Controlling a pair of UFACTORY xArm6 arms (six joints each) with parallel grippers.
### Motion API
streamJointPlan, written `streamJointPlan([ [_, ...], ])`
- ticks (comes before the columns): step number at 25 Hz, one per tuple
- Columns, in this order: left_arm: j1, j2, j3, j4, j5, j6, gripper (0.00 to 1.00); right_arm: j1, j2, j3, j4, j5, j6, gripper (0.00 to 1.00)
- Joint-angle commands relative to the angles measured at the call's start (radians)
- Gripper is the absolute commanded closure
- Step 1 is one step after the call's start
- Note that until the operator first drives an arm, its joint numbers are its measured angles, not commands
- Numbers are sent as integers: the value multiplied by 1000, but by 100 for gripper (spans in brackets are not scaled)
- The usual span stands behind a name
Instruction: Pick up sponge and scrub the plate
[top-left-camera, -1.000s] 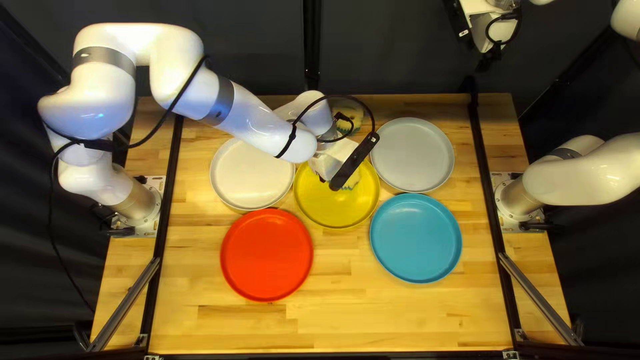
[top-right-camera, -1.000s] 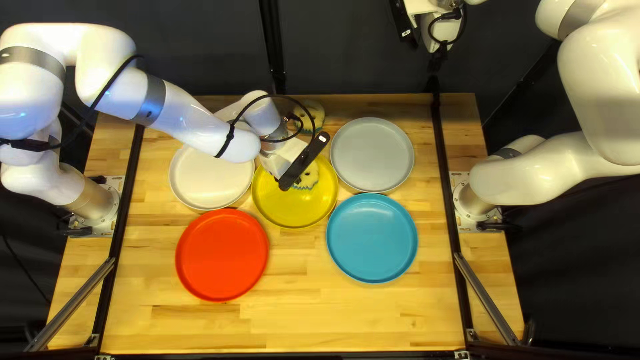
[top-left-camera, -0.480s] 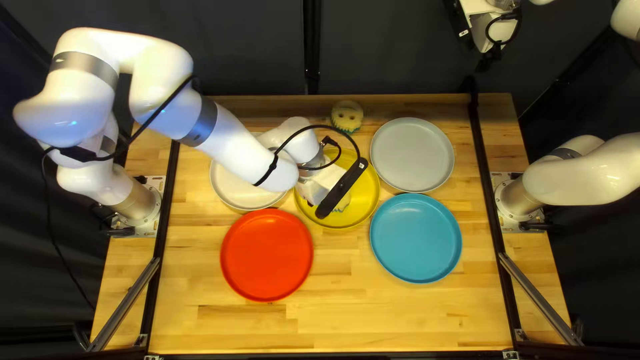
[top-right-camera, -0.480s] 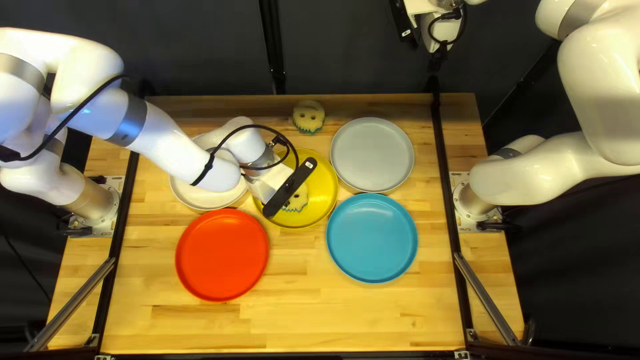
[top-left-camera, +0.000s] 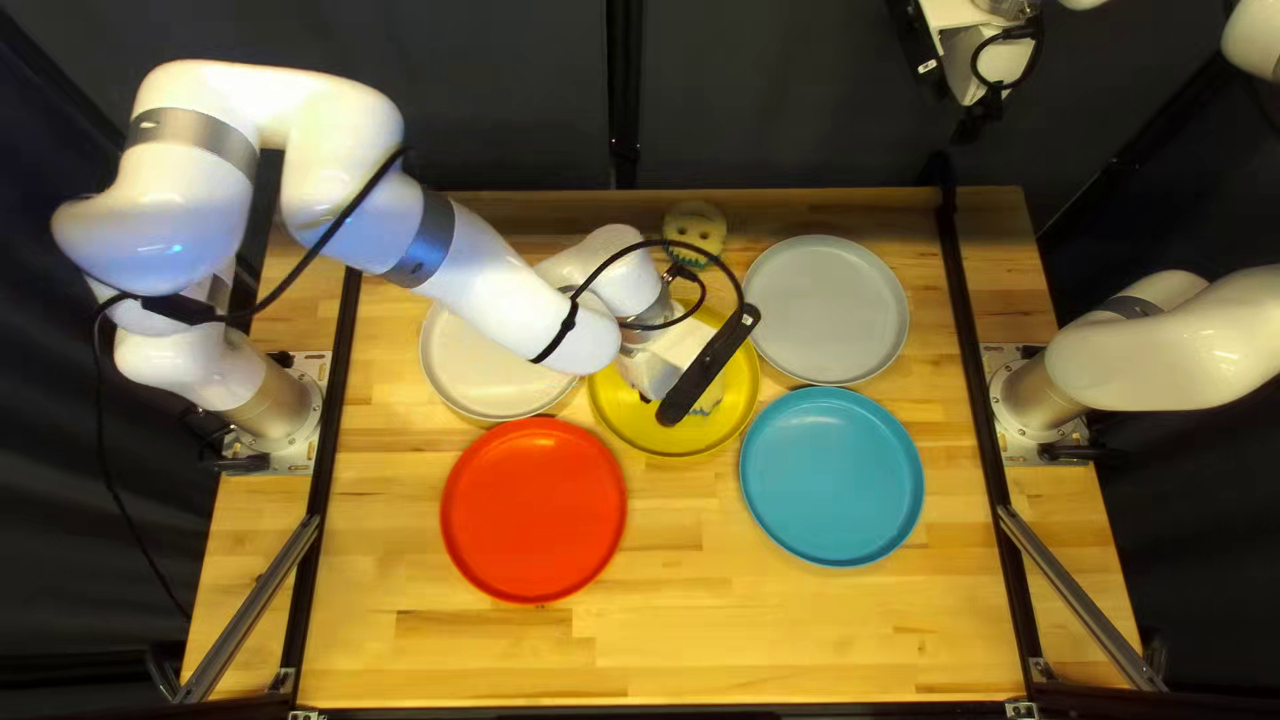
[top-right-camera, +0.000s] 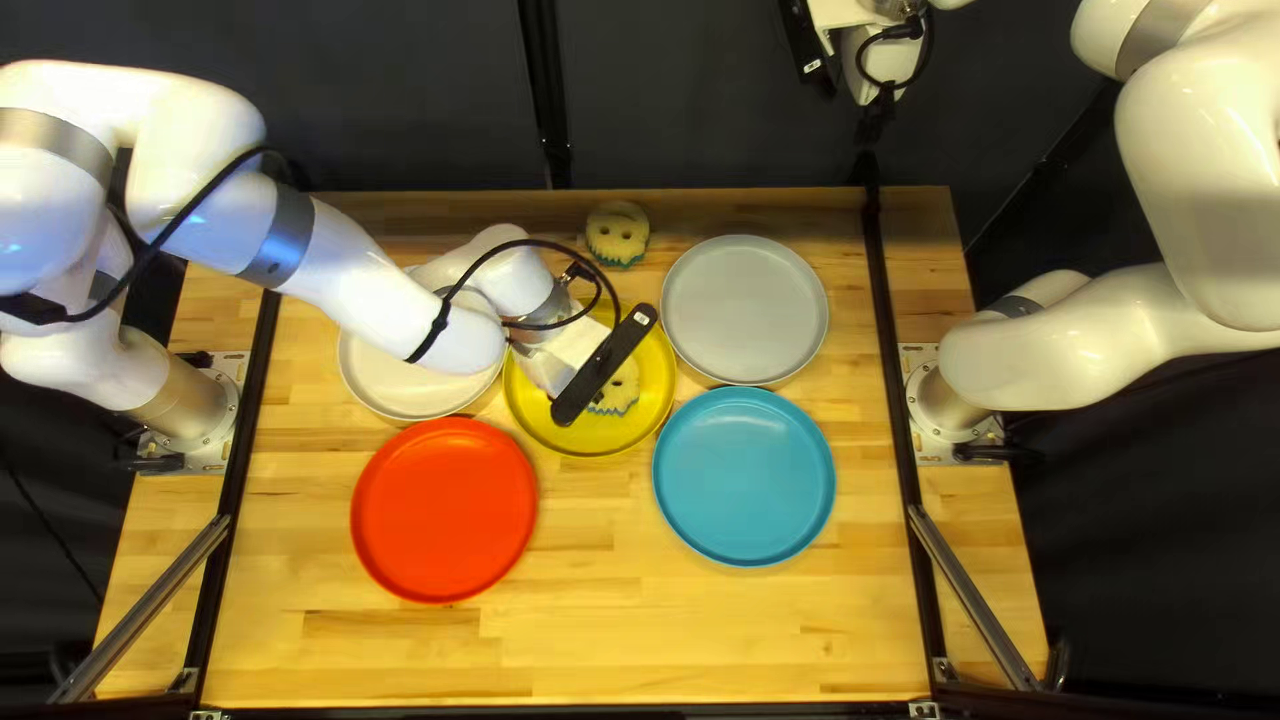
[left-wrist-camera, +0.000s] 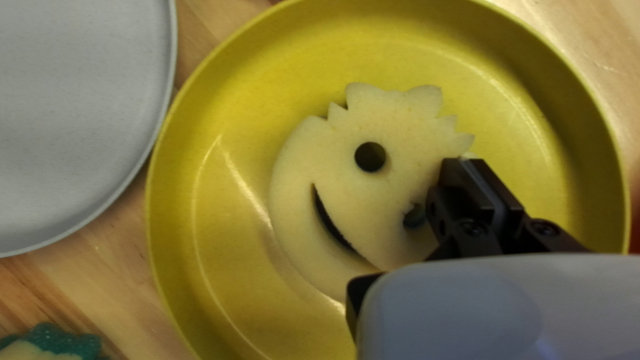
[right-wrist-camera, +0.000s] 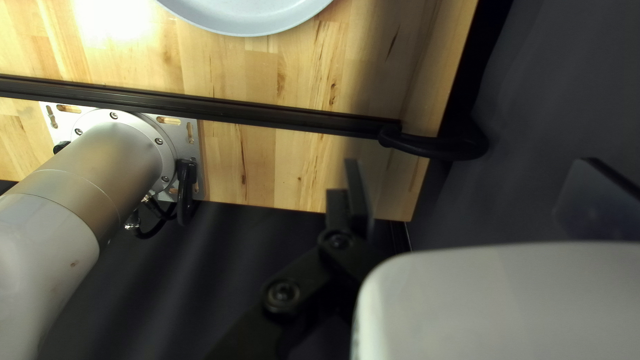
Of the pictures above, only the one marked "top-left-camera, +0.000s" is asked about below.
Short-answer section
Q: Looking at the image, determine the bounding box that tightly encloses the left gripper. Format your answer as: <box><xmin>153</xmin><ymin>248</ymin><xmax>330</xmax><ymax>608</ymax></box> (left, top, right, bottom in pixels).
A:
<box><xmin>618</xmin><ymin>320</ymin><xmax>717</xmax><ymax>403</ymax></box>

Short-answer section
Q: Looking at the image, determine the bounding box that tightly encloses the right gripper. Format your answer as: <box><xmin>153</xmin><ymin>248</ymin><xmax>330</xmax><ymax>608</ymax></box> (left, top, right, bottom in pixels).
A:
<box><xmin>918</xmin><ymin>0</ymin><xmax>1043</xmax><ymax>106</ymax></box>

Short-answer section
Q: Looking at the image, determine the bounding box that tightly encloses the yellow sponge green backing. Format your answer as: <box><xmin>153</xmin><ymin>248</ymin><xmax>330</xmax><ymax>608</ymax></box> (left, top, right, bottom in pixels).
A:
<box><xmin>663</xmin><ymin>200</ymin><xmax>729</xmax><ymax>269</ymax></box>

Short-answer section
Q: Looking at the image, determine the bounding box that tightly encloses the yellow round plate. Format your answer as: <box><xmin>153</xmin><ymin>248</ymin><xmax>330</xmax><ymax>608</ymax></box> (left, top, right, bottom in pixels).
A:
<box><xmin>587</xmin><ymin>298</ymin><xmax>761</xmax><ymax>459</ymax></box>

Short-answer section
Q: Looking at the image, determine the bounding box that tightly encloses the grey round plate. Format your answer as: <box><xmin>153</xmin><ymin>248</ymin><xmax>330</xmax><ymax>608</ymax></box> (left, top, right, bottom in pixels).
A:
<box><xmin>419</xmin><ymin>288</ymin><xmax>593</xmax><ymax>424</ymax></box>
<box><xmin>742</xmin><ymin>235</ymin><xmax>911</xmax><ymax>388</ymax></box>

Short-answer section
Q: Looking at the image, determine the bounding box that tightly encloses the orange round plate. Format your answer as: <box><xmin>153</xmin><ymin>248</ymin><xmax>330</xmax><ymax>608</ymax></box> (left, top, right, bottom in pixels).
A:
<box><xmin>440</xmin><ymin>417</ymin><xmax>629</xmax><ymax>605</ymax></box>

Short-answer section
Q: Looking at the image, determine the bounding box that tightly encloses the teal round plate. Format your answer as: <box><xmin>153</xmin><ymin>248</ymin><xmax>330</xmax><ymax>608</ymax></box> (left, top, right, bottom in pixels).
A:
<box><xmin>738</xmin><ymin>387</ymin><xmax>926</xmax><ymax>569</ymax></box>

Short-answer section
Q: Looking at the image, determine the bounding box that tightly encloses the black cable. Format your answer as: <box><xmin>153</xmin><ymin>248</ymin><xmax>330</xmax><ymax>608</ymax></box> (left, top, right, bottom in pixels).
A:
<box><xmin>95</xmin><ymin>145</ymin><xmax>749</xmax><ymax>367</ymax></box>
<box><xmin>968</xmin><ymin>18</ymin><xmax>1047</xmax><ymax>97</ymax></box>

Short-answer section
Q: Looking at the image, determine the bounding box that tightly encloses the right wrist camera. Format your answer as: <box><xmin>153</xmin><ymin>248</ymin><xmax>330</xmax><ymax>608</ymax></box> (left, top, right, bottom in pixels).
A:
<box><xmin>890</xmin><ymin>0</ymin><xmax>947</xmax><ymax>96</ymax></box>

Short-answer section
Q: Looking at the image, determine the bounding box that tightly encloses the black frame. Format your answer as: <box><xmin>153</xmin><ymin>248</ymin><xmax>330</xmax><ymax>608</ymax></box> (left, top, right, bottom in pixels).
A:
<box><xmin>0</xmin><ymin>0</ymin><xmax>1280</xmax><ymax>720</ymax></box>

